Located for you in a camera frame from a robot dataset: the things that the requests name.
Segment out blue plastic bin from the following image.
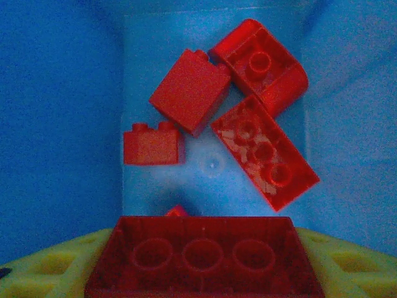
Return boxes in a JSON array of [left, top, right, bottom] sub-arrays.
[[0, 0, 397, 268]]

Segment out red curved lego brick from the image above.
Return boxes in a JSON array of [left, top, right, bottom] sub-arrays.
[[207, 18, 310, 119]]

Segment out red two-by-four lego brick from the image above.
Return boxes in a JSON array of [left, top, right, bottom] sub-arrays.
[[84, 216, 326, 298], [164, 204, 190, 218], [210, 94, 321, 213]]

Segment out red square tall lego brick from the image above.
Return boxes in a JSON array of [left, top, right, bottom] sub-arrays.
[[148, 48, 232, 138]]

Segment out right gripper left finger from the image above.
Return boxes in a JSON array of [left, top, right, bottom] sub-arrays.
[[0, 228, 115, 298]]

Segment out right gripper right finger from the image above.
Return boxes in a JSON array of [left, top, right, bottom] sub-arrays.
[[294, 226, 397, 298]]

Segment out small red lego brick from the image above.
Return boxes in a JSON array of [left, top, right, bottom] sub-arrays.
[[123, 120, 187, 166]]

